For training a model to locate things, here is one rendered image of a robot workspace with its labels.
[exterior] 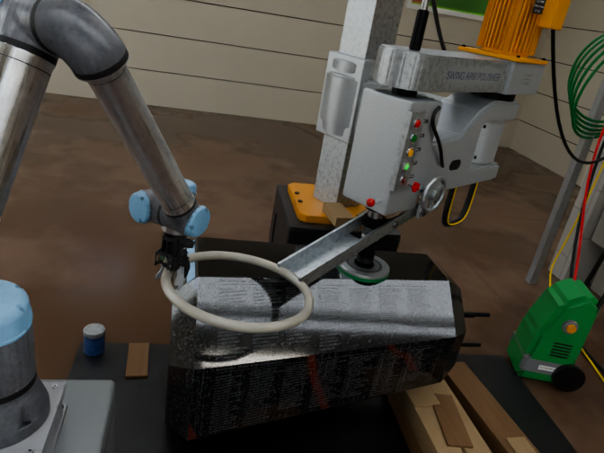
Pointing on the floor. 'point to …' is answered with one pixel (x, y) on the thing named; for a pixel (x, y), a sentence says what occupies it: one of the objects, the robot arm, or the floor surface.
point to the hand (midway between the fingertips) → (172, 283)
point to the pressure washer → (556, 333)
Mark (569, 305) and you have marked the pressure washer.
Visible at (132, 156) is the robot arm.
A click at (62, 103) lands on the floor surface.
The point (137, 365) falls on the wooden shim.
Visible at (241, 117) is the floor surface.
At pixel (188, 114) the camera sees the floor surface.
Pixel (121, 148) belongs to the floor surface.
